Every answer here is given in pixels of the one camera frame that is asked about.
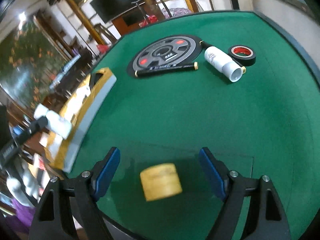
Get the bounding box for round grey table control panel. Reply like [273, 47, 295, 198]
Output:
[127, 35, 202, 77]

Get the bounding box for white bottle with logo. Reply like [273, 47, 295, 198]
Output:
[204, 46, 243, 82]

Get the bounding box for gloved left hand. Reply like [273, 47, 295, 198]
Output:
[6, 155, 40, 207]

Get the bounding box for dark wooden chair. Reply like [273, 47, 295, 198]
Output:
[131, 0, 172, 24]

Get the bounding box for dark side table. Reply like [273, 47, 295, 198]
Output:
[49, 48, 92, 93]

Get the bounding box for black marker gold caps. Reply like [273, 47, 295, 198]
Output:
[135, 62, 199, 77]

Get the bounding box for small white bottle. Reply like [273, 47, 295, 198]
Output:
[34, 104, 72, 139]

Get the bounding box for black tape roll red core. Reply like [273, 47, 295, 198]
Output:
[228, 45, 256, 67]

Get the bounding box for yellow rimmed white tray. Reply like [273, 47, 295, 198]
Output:
[44, 68, 117, 173]

